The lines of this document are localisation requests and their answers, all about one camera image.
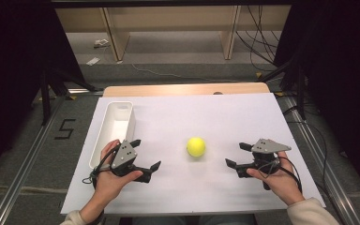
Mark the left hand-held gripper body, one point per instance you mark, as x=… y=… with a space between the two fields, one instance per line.
x=125 y=154

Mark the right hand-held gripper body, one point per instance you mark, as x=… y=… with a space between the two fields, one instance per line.
x=267 y=146

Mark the white plastic bin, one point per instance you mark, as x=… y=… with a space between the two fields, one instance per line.
x=115 y=129

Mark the yellow tennis ball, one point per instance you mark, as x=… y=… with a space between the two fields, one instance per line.
x=196 y=146

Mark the person's left hand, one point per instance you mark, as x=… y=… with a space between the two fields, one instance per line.
x=109 y=184

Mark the person's right hand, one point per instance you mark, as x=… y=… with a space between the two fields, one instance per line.
x=281 y=182

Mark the white table cover sheet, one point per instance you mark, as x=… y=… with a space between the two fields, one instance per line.
x=231 y=118

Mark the black metal stand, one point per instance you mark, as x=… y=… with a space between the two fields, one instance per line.
x=45 y=100
x=300 y=93

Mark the person's legs in jeans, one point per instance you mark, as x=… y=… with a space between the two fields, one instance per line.
x=193 y=220

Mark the flat white paper scrap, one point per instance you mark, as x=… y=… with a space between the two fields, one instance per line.
x=93 y=61

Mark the crumpled paper scrap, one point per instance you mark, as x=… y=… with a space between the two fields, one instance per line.
x=101 y=43

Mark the dark curtain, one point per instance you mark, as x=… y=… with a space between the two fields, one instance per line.
x=9 y=78
x=350 y=78

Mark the wooden shelf unit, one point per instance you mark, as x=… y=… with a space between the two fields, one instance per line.
x=168 y=18

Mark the aluminium floor rail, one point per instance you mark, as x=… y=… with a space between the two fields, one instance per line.
x=22 y=175
x=325 y=162

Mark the short aluminium rail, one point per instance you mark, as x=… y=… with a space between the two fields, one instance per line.
x=84 y=91

